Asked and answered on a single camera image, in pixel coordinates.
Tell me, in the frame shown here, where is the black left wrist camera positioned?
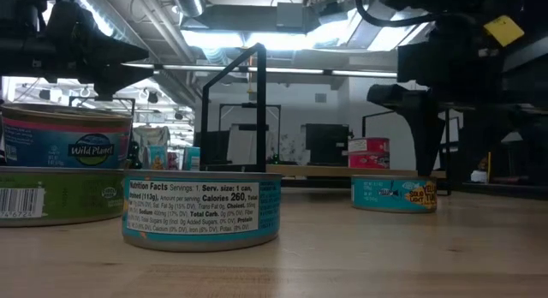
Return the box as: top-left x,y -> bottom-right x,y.
45,0 -> 95,40

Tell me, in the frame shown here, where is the yellow tag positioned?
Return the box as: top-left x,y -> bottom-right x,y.
483,14 -> 526,48

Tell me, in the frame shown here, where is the black panel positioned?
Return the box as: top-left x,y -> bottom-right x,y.
193,129 -> 230,165

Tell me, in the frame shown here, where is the white panel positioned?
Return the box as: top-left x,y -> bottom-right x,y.
226,123 -> 259,164

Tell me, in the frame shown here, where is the white cloth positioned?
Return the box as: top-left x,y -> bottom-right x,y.
131,125 -> 171,148

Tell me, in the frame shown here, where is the long tube light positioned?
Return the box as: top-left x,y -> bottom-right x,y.
122,63 -> 399,80

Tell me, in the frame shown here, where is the wooden shelf black wire frame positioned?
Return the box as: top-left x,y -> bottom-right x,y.
199,43 -> 453,197

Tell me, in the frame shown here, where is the green Circle Hook can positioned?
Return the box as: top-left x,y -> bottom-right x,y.
0,165 -> 127,229

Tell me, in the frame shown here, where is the black monitor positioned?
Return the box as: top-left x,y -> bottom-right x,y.
302,122 -> 351,167

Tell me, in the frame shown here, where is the round silver ventilation duct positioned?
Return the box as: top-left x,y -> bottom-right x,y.
170,0 -> 207,18

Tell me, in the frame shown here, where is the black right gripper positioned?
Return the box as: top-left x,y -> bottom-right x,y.
366,15 -> 515,186

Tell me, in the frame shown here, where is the black metal table frame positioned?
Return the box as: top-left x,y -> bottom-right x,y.
280,176 -> 548,201

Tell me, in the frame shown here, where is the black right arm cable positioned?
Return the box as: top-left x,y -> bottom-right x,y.
354,0 -> 436,28

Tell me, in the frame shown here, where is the grey metal box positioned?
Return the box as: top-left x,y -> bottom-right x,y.
276,1 -> 308,30

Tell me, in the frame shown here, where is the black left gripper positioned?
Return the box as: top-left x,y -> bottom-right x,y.
0,26 -> 154,101

